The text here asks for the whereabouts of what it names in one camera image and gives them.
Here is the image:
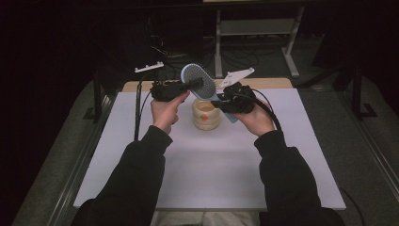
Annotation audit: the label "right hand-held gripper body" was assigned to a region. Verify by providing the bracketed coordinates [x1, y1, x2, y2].
[218, 67, 258, 115]

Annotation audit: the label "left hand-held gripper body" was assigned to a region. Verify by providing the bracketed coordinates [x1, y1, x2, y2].
[135, 61, 190, 103]

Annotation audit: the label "blue hairbrush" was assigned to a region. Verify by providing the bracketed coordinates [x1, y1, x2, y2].
[180, 62, 240, 124]

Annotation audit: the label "cream ribbed cup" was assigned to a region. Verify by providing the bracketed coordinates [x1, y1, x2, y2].
[191, 98, 222, 132]

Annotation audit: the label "person's left hand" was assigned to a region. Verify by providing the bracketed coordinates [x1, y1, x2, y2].
[150, 90, 192, 136]

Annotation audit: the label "person's right hand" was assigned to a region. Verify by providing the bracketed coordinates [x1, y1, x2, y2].
[232, 99, 278, 137]

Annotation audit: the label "wooden table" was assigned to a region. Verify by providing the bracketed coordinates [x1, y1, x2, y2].
[121, 77, 294, 93]

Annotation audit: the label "white table board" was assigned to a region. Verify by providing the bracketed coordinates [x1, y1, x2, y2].
[72, 88, 347, 212]

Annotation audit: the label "black stand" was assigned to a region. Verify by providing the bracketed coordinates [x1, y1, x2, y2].
[350, 61, 379, 121]
[82, 71, 116, 122]

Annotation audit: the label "grey metal stand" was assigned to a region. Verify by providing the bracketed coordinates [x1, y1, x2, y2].
[214, 6, 306, 79]

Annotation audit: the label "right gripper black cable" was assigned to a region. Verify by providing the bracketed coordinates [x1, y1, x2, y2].
[239, 89, 367, 226]

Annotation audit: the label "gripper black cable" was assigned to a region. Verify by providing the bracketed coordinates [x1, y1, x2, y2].
[239, 89, 367, 226]
[133, 73, 155, 142]

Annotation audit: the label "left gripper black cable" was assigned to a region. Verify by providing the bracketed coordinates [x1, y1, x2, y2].
[133, 73, 155, 142]

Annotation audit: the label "black floor cables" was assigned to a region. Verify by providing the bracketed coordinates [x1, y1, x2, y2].
[146, 17, 209, 80]

